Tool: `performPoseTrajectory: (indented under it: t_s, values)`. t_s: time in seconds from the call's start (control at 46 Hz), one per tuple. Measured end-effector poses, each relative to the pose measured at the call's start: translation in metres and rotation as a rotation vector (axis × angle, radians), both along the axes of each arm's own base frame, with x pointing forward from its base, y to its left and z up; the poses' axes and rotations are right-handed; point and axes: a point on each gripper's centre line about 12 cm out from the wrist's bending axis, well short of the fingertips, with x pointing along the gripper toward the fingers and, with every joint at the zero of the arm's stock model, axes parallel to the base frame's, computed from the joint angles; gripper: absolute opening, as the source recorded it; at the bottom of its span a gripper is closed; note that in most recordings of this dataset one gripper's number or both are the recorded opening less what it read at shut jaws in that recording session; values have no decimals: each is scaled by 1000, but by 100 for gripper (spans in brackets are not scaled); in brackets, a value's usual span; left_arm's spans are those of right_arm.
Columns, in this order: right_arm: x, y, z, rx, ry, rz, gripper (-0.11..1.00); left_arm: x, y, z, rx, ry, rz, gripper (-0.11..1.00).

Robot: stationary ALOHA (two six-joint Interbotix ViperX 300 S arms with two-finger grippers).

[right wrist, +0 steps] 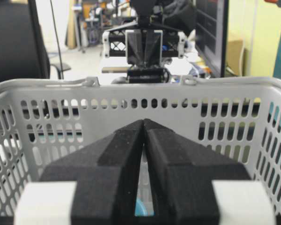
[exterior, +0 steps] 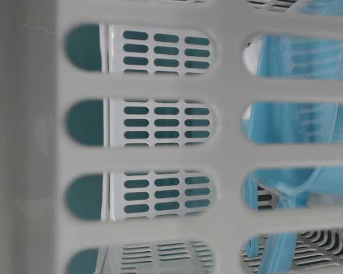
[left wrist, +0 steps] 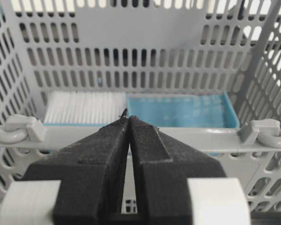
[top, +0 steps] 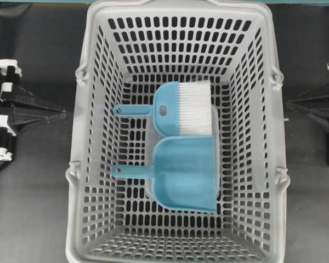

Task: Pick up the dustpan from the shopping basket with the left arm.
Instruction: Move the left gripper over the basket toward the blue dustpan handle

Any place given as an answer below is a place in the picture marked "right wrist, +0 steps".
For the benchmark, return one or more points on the cardboard box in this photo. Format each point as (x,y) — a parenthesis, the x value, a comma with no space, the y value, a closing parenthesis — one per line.
(234,56)

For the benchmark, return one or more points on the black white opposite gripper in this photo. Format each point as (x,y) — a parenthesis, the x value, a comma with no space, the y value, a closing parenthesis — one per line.
(144,46)

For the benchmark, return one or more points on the blue item inside basket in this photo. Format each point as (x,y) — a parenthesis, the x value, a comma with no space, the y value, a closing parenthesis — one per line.
(140,208)

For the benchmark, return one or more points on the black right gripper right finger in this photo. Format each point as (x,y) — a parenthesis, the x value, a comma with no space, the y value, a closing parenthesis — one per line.
(202,187)

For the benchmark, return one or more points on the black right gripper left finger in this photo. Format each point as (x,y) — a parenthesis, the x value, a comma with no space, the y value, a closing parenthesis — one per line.
(96,185)

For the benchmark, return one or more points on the black monitor screen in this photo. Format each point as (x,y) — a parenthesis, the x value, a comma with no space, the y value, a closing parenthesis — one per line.
(211,30)

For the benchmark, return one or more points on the black office chair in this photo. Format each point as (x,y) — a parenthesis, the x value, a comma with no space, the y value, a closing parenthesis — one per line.
(22,50)

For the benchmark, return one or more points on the grey plastic shopping basket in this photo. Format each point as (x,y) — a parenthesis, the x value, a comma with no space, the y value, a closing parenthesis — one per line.
(44,120)

